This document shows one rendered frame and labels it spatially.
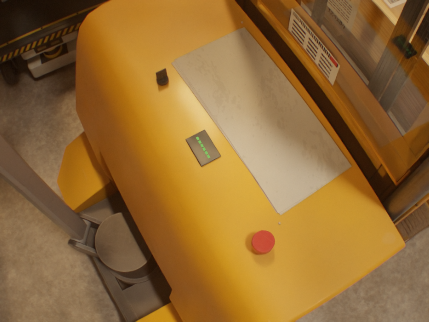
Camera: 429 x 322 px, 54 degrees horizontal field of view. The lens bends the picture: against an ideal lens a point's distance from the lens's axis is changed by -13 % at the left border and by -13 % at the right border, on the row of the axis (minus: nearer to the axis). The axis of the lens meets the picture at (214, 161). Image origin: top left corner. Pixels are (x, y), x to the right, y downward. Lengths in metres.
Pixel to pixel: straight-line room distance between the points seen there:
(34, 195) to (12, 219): 0.93
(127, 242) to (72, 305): 0.56
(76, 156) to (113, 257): 0.38
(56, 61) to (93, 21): 0.98
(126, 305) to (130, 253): 0.21
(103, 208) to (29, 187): 0.56
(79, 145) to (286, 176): 0.82
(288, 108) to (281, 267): 0.30
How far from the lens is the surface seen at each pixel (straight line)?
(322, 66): 0.88
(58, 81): 2.12
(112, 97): 0.99
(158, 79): 0.93
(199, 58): 0.96
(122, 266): 1.29
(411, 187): 0.77
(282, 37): 1.07
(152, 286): 1.42
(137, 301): 1.42
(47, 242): 1.85
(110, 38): 1.03
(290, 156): 0.86
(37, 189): 1.02
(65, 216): 1.20
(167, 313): 1.32
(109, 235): 1.31
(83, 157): 1.49
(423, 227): 1.25
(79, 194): 1.48
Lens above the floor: 1.68
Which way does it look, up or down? 68 degrees down
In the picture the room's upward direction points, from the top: 2 degrees counter-clockwise
